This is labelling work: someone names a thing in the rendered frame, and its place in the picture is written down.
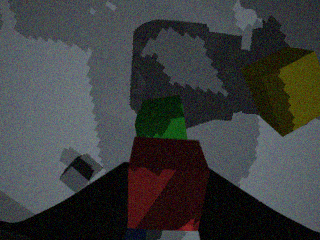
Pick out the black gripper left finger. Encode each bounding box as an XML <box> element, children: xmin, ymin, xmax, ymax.
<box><xmin>0</xmin><ymin>161</ymin><xmax>129</xmax><ymax>240</ymax></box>

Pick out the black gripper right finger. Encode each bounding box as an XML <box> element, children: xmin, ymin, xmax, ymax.
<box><xmin>197</xmin><ymin>168</ymin><xmax>320</xmax><ymax>240</ymax></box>

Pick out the green block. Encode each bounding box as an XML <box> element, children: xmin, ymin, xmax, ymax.
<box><xmin>135</xmin><ymin>104</ymin><xmax>188</xmax><ymax>140</ymax></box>
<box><xmin>140</xmin><ymin>95</ymin><xmax>184</xmax><ymax>112</ymax></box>

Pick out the blue block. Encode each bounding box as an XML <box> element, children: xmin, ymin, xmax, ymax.
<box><xmin>124</xmin><ymin>228</ymin><xmax>147</xmax><ymax>240</ymax></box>

